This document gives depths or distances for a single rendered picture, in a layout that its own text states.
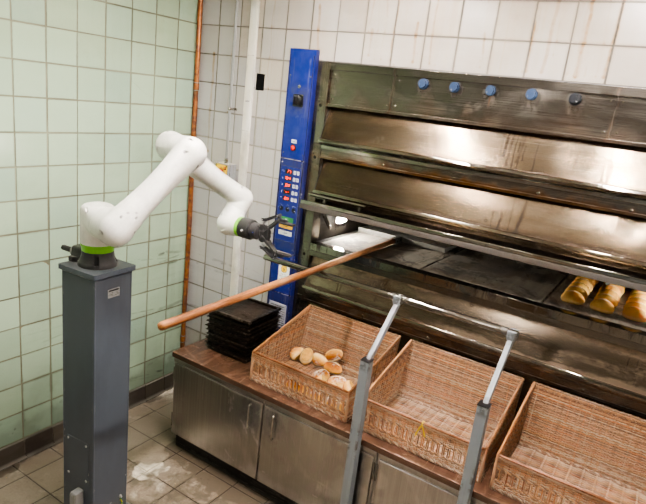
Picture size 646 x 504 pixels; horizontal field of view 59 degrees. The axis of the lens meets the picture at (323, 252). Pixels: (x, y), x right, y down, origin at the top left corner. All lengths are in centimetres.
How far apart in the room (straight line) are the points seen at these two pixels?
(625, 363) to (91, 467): 223
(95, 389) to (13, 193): 98
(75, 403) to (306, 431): 98
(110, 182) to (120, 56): 63
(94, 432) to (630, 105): 246
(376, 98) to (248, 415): 163
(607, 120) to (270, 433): 196
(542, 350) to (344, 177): 123
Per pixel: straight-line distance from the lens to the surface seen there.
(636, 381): 265
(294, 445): 276
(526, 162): 254
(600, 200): 251
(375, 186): 281
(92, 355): 244
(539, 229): 255
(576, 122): 253
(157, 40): 332
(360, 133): 284
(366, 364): 231
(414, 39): 275
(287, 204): 306
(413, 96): 274
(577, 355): 266
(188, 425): 321
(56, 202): 303
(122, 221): 217
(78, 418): 265
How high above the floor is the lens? 195
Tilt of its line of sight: 15 degrees down
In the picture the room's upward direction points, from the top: 7 degrees clockwise
